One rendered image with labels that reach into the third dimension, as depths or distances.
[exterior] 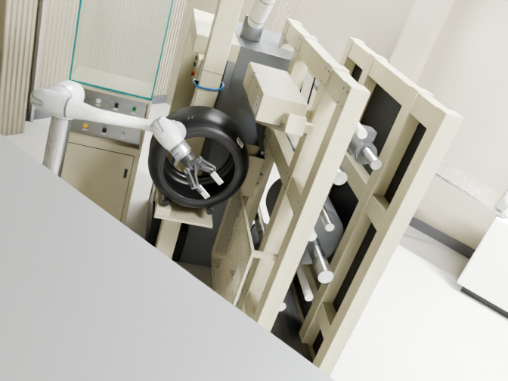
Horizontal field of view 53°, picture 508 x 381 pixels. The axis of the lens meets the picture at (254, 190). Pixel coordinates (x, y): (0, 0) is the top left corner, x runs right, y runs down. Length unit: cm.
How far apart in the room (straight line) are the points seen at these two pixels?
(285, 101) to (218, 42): 70
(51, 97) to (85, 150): 131
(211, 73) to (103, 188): 126
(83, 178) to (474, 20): 416
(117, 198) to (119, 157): 34
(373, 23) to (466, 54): 109
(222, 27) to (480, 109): 351
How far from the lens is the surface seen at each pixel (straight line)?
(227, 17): 311
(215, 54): 316
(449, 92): 597
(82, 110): 245
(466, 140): 599
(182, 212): 327
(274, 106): 263
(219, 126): 290
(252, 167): 337
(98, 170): 381
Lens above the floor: 248
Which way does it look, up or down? 26 degrees down
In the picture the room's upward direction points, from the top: 19 degrees clockwise
